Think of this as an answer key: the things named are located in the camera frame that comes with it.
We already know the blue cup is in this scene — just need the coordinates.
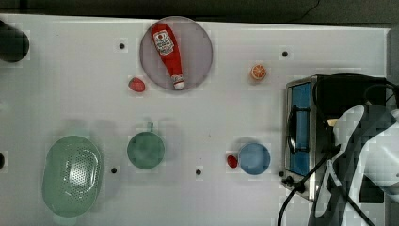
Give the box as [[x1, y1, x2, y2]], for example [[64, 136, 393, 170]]
[[238, 143, 271, 175]]

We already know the yellow plush peeled banana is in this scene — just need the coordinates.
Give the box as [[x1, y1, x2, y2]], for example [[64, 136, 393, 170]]
[[327, 119, 338, 127]]

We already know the red plush strawberry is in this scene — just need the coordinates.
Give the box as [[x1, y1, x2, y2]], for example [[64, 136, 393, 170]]
[[128, 77, 146, 92]]

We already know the small red tomato toy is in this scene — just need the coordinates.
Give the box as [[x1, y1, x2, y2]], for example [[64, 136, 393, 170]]
[[227, 155, 238, 169]]

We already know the grey round plate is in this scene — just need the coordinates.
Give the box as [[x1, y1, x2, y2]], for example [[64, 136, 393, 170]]
[[139, 16, 213, 90]]

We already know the red plush ketchup bottle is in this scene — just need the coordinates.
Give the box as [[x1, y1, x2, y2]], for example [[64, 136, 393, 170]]
[[151, 23, 185, 90]]

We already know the orange slice toy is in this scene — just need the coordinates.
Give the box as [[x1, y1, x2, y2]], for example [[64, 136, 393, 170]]
[[249, 64, 267, 81]]

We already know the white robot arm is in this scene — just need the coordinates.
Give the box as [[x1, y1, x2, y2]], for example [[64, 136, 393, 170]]
[[309, 105, 398, 226]]

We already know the green perforated colander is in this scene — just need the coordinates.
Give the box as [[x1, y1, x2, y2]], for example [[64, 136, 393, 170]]
[[42, 136, 104, 218]]

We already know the black cylinder top left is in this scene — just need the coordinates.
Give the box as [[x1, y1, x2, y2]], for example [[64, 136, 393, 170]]
[[0, 21, 30, 62]]

